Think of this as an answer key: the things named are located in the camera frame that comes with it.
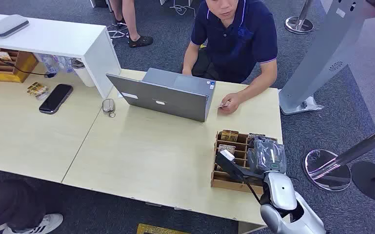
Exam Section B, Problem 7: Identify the chrome stanchion with mirror base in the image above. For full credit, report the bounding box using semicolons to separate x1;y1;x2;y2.
302;120;375;192

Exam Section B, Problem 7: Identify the black cable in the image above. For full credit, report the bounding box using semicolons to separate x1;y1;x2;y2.
0;34;58;79

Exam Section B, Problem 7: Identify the gold patterned card in tray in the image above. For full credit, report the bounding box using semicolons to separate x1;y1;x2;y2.
220;129;239;142

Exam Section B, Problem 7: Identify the grey kiosk stand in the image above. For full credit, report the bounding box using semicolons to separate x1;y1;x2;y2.
278;0;375;116

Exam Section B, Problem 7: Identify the grey flat device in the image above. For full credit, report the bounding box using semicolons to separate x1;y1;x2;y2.
0;14;30;38

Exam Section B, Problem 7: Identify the white desk shelf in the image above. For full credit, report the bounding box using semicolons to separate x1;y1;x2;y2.
0;12;122;99

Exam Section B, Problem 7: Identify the white cup with lid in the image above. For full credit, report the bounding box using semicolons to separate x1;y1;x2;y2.
71;58;96;88

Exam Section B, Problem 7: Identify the person with white shoes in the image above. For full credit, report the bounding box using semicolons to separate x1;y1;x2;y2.
0;167;64;234

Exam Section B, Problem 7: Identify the black wrist camera with pale box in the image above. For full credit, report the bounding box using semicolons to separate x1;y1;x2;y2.
215;149;265;182

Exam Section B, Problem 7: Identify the standing person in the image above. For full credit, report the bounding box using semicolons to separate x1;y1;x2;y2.
109;0;154;49

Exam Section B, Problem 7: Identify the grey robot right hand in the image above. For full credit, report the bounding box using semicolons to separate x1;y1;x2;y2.
246;135;288;176

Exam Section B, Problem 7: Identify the yellow wooden card organizer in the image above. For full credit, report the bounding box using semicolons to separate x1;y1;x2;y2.
0;45;39;84

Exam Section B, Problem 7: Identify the clear plastic bottle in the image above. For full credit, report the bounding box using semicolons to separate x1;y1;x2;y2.
39;54;75;79

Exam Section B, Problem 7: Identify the black round stanchion base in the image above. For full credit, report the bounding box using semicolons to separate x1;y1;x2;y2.
351;161;375;203

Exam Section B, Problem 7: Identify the wooden card organizer tray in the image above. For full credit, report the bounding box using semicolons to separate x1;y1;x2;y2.
210;130;283;195

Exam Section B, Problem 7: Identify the white floor cable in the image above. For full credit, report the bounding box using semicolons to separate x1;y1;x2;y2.
169;0;197;18

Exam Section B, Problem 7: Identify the grey laptop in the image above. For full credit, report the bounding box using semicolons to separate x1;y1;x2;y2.
106;67;217;123

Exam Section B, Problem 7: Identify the chair star base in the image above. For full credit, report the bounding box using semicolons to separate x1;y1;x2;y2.
106;21;130;40

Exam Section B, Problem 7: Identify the pale patterned card in tray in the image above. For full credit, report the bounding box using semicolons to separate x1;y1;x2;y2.
217;144;237;155

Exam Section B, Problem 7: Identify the black smartphone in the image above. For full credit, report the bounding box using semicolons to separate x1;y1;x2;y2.
39;83;74;115

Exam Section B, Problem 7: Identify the yellow floor mat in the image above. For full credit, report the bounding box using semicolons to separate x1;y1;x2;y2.
136;223;192;234

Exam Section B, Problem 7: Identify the person's left hand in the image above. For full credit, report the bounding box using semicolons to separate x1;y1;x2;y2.
218;93;243;115

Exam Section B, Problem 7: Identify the chrome stanchion with round base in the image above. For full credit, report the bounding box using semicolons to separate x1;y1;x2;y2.
283;0;315;35

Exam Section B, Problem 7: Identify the seated person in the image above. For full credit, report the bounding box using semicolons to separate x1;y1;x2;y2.
182;0;278;115

